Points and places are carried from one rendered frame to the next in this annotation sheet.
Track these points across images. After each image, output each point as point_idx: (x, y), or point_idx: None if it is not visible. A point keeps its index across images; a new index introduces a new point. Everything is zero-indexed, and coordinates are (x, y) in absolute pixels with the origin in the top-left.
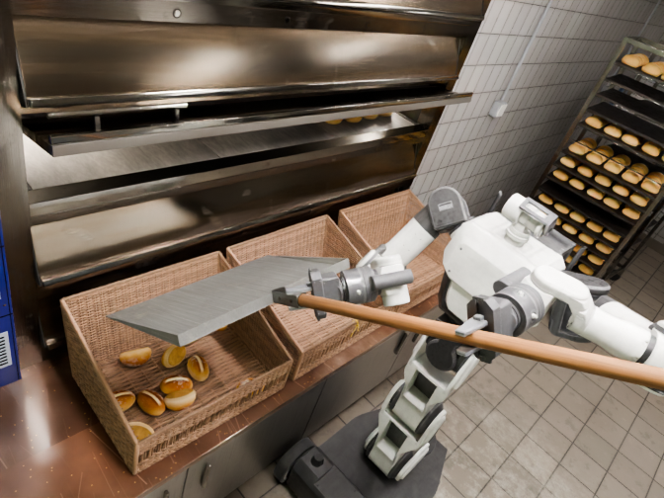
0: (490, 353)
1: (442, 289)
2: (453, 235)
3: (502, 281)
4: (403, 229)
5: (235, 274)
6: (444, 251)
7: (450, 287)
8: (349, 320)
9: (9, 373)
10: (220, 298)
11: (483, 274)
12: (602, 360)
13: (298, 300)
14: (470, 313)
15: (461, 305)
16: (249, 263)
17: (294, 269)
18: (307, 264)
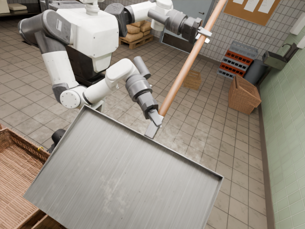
0: None
1: (87, 69)
2: (71, 39)
3: (167, 17)
4: (56, 64)
5: (78, 206)
6: (79, 51)
7: (95, 62)
8: (15, 162)
9: None
10: (141, 189)
11: (106, 38)
12: (222, 2)
13: (164, 116)
14: (196, 30)
15: (102, 63)
16: (46, 206)
17: (80, 149)
18: (70, 141)
